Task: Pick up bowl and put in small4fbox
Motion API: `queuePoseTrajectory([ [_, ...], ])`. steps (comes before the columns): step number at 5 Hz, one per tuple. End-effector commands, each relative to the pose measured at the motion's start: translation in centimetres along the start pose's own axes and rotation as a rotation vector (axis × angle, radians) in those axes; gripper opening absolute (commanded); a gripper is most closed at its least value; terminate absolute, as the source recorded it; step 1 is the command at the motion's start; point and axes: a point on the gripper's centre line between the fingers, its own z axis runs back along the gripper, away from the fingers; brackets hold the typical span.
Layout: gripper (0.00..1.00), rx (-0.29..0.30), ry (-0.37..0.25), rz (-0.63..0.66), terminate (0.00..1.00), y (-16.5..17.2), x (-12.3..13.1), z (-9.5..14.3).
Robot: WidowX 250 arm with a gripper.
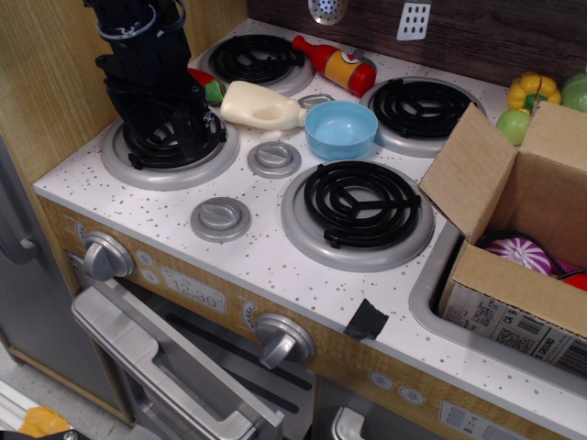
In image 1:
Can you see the grey toy fridge door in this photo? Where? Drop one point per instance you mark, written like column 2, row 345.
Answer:
column 37, row 325

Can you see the grey oven door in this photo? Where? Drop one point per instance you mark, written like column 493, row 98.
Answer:
column 190, row 378

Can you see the hanging silver strainer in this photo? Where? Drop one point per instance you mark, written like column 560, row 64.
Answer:
column 327, row 12

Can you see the grey stovetop knob middle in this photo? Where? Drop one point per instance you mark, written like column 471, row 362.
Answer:
column 274, row 159

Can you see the yellow object on floor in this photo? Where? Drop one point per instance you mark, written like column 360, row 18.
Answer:
column 41, row 421

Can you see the green toy vegetable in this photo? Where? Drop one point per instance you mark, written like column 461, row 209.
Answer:
column 574, row 91

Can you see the black burner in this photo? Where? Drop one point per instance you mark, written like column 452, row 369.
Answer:
column 161, row 147
column 361, row 204
column 255, row 58
column 419, row 109

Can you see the red toy ketchup bottle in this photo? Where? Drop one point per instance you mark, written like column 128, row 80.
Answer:
column 344, row 70

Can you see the grey sink basin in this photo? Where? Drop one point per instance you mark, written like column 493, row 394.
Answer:
column 492, row 357

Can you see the yellow toy bell pepper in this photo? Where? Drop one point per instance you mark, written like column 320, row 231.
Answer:
column 529, row 89

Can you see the front left black burner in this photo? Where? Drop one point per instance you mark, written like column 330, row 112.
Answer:
column 161, row 147

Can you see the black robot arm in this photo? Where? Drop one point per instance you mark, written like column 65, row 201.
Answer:
column 142, row 34

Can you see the black tape piece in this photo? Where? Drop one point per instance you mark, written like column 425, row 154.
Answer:
column 366, row 323

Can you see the light blue plastic bowl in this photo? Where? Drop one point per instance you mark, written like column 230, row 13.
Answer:
column 340, row 130

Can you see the pink white toy ball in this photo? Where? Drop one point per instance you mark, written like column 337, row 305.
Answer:
column 523, row 252

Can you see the front right black burner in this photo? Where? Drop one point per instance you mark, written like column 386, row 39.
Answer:
column 361, row 204

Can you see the silver oven knob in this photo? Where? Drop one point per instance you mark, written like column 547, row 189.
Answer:
column 105, row 258
column 283, row 340

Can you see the open cardboard box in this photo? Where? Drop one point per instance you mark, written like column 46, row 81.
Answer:
column 489, row 189

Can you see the back right black burner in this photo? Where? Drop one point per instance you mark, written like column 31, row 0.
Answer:
column 419, row 109

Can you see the grey lower cabinet handle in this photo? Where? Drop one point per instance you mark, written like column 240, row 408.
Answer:
column 347, row 425

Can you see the light green toy apple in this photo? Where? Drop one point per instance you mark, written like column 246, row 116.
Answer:
column 514, row 125

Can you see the back left black burner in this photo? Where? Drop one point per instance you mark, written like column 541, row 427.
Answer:
column 255, row 58

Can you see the grey stovetop knob back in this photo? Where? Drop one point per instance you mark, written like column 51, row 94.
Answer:
column 310, row 101

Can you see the left silver oven knob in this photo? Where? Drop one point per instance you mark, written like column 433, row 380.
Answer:
column 105, row 258

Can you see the grey stovetop knob front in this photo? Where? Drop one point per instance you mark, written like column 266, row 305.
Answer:
column 220, row 220

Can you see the cream toy milk jug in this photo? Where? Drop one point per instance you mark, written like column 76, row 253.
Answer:
column 256, row 106

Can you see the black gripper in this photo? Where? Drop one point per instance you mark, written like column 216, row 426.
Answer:
column 142, row 106

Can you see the red green toy pepper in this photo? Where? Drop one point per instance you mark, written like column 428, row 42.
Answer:
column 215, row 90

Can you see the hanging silver spatula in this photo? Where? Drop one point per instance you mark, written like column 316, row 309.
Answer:
column 414, row 21

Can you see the red toy tomato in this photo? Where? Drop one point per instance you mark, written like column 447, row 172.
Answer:
column 576, row 279

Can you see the right silver oven knob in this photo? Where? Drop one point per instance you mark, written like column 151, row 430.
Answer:
column 283, row 340

